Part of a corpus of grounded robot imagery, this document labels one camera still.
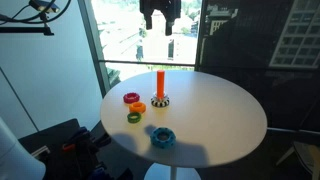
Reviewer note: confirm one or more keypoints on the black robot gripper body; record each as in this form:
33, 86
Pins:
160, 6

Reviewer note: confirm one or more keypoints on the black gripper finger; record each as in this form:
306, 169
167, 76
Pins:
169, 26
148, 21

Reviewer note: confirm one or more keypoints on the orange stacking peg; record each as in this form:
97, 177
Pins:
160, 83

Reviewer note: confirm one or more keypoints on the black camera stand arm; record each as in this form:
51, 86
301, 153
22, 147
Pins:
26, 30

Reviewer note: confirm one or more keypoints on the white chair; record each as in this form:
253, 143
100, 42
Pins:
306, 156

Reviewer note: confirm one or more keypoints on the dark window handrail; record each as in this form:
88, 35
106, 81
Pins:
150, 62

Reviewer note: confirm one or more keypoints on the black equipment cart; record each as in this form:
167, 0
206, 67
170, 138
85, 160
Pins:
50, 146

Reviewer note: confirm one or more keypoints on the grey window frame post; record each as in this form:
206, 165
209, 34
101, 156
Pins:
95, 46

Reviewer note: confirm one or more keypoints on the white rounded cover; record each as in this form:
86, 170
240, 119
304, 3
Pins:
16, 156

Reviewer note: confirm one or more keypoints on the grey camera on stand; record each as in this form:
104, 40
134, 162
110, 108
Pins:
43, 6

